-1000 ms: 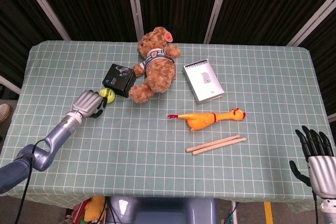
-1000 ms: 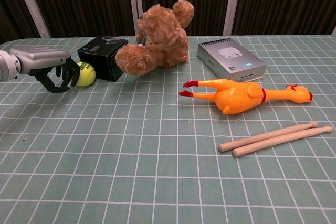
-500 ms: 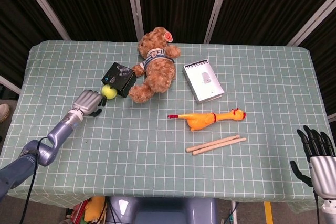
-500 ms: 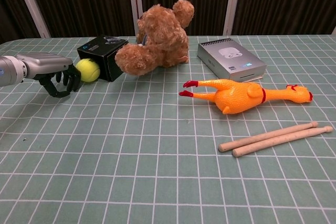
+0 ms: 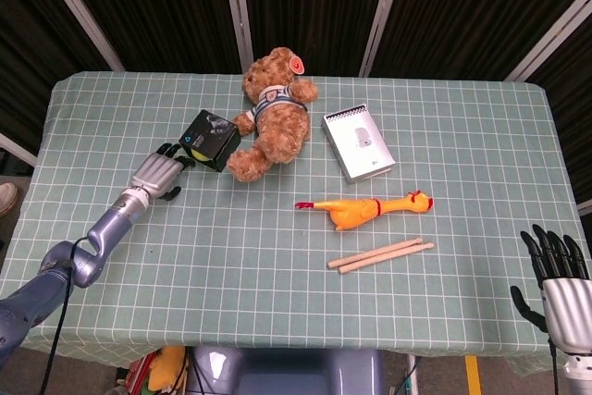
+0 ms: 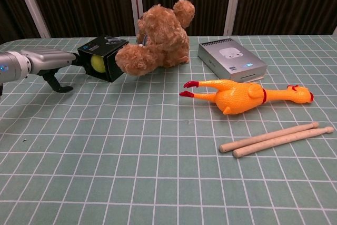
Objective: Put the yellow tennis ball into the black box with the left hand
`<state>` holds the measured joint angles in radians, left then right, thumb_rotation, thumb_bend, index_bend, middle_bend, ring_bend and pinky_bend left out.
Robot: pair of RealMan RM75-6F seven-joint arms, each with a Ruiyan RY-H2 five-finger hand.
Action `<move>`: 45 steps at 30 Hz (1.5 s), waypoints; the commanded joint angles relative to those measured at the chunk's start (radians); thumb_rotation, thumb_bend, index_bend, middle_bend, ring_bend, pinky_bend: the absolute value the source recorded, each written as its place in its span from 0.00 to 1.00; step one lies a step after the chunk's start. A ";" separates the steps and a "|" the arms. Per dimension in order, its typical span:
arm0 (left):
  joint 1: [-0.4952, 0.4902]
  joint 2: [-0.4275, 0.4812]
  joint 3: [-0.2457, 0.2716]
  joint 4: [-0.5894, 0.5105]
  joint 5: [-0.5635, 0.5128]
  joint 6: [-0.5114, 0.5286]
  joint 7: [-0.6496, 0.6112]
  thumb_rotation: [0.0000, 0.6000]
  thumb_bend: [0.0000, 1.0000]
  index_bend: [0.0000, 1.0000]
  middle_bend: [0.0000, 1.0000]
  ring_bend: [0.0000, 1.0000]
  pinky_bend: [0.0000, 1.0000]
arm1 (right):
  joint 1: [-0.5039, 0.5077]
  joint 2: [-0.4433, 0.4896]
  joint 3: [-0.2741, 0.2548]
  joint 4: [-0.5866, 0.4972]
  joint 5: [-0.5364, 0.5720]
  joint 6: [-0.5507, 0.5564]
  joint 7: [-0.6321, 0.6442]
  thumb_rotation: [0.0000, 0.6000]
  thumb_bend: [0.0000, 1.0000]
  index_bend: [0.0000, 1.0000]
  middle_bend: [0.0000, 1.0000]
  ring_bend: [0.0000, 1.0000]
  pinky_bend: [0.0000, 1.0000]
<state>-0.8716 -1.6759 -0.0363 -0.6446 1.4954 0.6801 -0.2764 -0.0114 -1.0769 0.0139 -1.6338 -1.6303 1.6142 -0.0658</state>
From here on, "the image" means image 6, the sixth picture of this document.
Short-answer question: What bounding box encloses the yellow rubber chicken toy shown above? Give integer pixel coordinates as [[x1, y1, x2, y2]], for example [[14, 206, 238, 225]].
[[179, 79, 315, 115]]

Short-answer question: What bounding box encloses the silver earbuds product box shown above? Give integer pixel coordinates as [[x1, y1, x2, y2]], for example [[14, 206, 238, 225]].
[[197, 38, 269, 83]]

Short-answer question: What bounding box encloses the green checked tablecloth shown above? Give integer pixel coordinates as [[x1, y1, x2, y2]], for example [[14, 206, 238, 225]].
[[0, 34, 337, 225]]

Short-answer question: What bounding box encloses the black cardboard box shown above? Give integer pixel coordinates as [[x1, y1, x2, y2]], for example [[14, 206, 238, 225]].
[[77, 35, 130, 83]]

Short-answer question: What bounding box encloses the brown plush teddy bear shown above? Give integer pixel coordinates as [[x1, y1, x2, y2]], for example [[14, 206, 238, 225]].
[[115, 0, 196, 77]]

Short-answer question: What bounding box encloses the wooden drumstick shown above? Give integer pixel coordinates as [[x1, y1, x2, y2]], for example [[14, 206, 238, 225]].
[[232, 126, 335, 159], [219, 122, 320, 154]]

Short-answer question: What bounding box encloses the yellow tennis ball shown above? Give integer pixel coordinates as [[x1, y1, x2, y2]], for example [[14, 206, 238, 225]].
[[90, 55, 107, 74]]

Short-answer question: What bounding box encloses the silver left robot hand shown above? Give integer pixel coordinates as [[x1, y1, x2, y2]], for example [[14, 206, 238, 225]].
[[21, 48, 86, 93]]

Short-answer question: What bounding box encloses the dark brown pleated curtain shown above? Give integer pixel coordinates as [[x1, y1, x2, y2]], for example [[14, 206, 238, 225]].
[[0, 0, 337, 45]]

